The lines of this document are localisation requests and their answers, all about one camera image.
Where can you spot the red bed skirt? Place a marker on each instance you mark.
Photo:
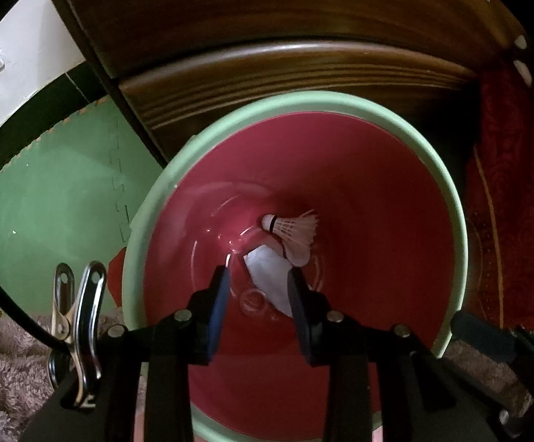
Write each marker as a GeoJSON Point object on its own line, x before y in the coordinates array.
{"type": "Point", "coordinates": [499, 203]}

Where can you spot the green foam floor mat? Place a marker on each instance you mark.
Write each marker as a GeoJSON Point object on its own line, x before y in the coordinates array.
{"type": "Point", "coordinates": [69, 197]}

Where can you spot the red bin with green rim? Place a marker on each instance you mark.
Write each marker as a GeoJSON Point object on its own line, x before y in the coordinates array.
{"type": "Point", "coordinates": [336, 185]}

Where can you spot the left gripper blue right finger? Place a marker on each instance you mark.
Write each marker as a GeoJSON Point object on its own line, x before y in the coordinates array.
{"type": "Point", "coordinates": [329, 337]}

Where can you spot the metal spring clamp left camera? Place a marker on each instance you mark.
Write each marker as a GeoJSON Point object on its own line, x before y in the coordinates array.
{"type": "Point", "coordinates": [74, 323]}

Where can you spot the white feather shuttlecock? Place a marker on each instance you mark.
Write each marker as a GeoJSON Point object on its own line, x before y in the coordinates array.
{"type": "Point", "coordinates": [295, 234]}

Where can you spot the dark wooden nightstand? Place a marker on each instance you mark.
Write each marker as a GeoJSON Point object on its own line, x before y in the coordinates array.
{"type": "Point", "coordinates": [173, 67]}

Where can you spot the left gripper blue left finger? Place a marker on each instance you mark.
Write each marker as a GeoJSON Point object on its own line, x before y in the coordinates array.
{"type": "Point", "coordinates": [189, 335]}

